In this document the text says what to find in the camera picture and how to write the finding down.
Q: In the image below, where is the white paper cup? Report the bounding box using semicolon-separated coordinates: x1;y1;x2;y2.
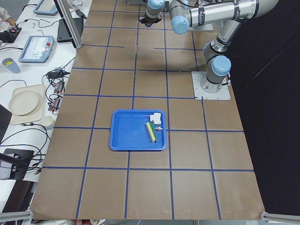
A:
41;116;55;129

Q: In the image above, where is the grey blue cup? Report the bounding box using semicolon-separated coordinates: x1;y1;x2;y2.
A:
2;58;20;74

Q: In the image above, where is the white circuit breaker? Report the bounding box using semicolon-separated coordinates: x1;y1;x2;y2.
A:
150;112;161;126

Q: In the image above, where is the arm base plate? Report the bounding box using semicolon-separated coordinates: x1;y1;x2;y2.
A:
188;23;214;32
191;71;231;100

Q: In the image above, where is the black laptop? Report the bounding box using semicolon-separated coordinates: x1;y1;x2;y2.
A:
56;17;84;43

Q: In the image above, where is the aluminium frame post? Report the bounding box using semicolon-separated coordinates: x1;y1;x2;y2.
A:
54;0;82;49

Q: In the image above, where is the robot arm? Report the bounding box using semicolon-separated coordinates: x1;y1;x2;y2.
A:
139;0;170;27
168;0;278;65

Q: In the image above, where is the far teach pendant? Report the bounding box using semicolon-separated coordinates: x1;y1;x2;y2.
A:
33;0;58;16

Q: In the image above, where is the beige round plate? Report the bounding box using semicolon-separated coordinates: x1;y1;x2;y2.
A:
8;91;39;116

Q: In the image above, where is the green yellow terminal block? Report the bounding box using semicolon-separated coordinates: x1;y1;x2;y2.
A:
146;122;163;143

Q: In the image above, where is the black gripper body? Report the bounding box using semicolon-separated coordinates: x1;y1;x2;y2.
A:
139;15;161;25

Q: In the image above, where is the teach pendant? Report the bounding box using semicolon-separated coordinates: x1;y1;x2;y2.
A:
18;36;54;63
33;0;58;16

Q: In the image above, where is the blue plastic tray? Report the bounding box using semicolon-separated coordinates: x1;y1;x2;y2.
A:
109;109;167;151

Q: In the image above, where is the beige tray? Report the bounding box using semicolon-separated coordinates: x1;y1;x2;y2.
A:
8;84;45;125

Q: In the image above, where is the black monitor stand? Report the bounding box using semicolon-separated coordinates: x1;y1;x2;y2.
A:
0;148;34;180

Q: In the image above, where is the near teach pendant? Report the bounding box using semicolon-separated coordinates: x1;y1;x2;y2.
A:
18;36;54;63

